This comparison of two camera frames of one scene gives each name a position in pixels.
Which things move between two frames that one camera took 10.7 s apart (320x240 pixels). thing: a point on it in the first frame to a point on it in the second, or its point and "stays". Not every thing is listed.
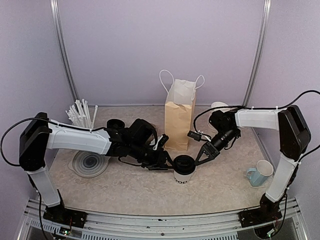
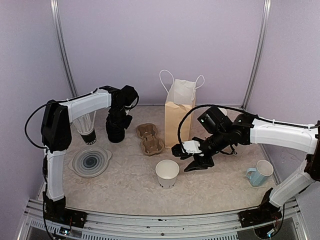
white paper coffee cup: x=183 y=179 to x=167 y=171
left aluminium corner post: x=56 y=19 stays
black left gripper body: x=139 y=153 to x=117 y=117
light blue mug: x=257 y=177 stays
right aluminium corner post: x=260 y=54 stays
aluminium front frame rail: x=111 y=225 stays
